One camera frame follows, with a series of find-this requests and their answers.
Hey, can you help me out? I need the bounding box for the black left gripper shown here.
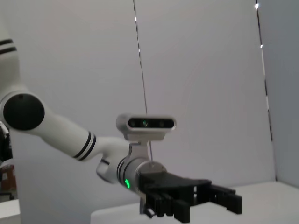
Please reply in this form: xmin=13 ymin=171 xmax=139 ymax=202
xmin=137 ymin=172 xmax=243 ymax=223

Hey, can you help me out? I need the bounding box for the brown background box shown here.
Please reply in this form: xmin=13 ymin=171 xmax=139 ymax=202
xmin=0 ymin=163 xmax=17 ymax=201

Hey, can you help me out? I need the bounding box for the dark background equipment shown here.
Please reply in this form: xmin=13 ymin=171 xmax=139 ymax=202
xmin=0 ymin=120 xmax=13 ymax=164

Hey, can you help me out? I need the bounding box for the left gripper cable with plug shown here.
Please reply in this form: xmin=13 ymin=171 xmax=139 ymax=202
xmin=139 ymin=193 xmax=155 ymax=218

